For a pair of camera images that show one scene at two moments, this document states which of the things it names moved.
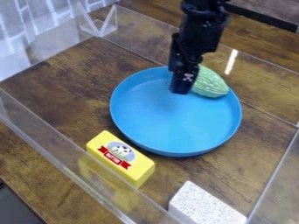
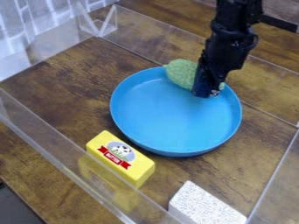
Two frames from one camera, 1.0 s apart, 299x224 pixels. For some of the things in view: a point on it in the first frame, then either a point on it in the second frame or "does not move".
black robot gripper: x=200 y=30 -> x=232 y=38
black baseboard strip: x=262 y=17 does not move
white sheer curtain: x=37 y=28 does not move
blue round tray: x=172 y=124 does not move
